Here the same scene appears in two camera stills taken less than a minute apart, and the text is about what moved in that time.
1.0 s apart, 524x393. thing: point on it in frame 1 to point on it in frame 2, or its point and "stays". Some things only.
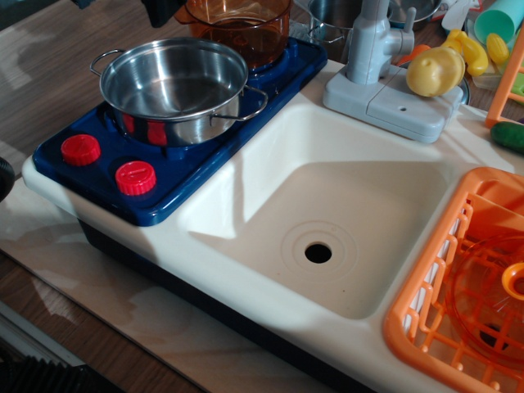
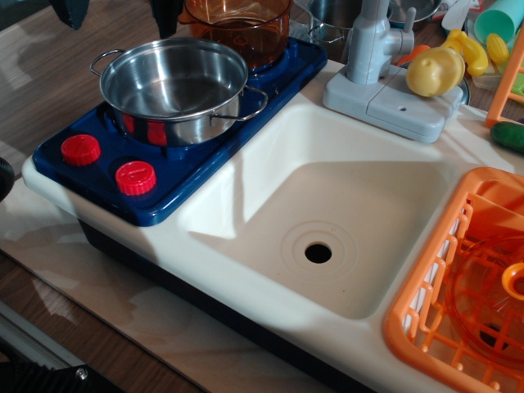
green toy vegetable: (509, 134) stays
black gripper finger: (83, 3) to (71, 12)
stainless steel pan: (173, 92) stays
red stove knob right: (136, 178) stays
